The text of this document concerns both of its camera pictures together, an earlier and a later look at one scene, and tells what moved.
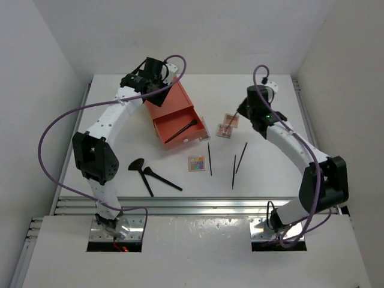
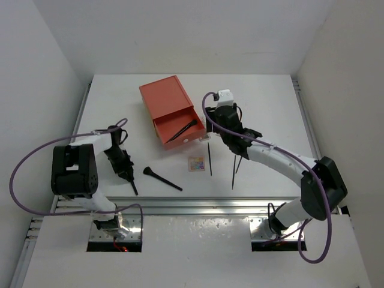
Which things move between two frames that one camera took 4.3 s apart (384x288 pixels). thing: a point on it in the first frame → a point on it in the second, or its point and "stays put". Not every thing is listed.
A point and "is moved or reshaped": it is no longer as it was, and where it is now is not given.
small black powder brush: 194,122 stays put
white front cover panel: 194,252 stays put
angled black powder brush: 147,170 stays put
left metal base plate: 98,233 stays put
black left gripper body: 157,98 → 119,159
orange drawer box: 176,121 stays put
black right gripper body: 245,111 → 224,138
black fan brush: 137,165 → 134,187
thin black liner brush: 210,159 stays put
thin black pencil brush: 233,172 stays put
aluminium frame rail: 87,206 stays put
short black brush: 230,122 is moved or reshaped
